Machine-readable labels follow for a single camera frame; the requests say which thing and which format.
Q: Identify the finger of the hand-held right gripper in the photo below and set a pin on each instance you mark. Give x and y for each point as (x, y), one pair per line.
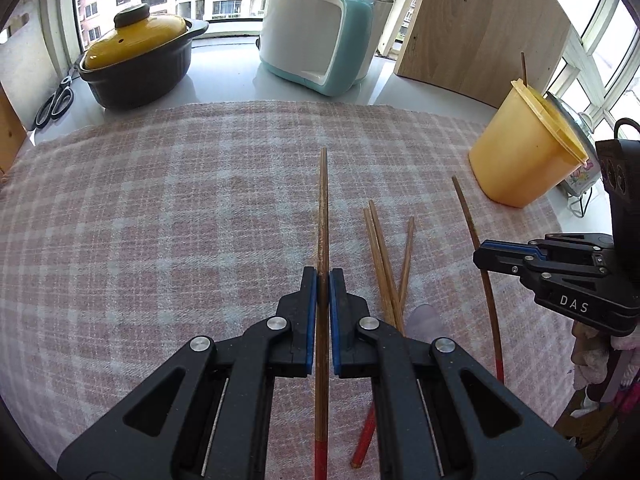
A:
(575, 290)
(510, 245)

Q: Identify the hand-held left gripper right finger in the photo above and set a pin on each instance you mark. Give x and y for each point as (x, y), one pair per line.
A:
(334, 325)

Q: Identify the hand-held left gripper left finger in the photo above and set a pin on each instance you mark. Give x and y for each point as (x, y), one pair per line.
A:
(313, 325)

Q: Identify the red-tipped chopstick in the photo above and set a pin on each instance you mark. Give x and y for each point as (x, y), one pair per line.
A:
(324, 210)
(464, 205)

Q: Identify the translucent plastic spoon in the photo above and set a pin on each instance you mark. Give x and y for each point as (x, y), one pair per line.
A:
(425, 322)

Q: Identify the yellow plastic container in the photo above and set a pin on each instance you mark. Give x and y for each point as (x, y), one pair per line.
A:
(520, 150)

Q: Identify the pile of wooden chopsticks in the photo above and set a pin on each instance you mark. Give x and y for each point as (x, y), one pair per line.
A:
(361, 440)

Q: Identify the floral white slow cooker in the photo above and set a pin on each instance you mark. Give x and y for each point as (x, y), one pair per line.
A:
(580, 177)

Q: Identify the pinkish cloth bundle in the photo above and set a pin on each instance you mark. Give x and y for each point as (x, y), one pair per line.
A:
(590, 355)

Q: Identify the pink plaid cloth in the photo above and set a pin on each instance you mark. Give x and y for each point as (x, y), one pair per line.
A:
(175, 235)

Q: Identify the light wood board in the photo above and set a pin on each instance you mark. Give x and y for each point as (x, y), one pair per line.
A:
(475, 25)

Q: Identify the white teal electric cooker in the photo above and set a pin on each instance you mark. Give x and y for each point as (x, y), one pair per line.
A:
(295, 35)

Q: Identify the black casserole pot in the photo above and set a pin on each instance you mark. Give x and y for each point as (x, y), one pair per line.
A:
(135, 80)

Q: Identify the yellow pot lid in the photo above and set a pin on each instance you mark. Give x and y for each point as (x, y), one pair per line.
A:
(135, 40)

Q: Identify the brown wooden plank board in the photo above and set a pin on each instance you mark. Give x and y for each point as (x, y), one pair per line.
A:
(10, 135)

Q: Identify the white cutting board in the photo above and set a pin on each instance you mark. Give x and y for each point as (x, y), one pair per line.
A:
(20, 70)

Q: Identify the white window frame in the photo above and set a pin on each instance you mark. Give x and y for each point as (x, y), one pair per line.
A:
(57, 15)

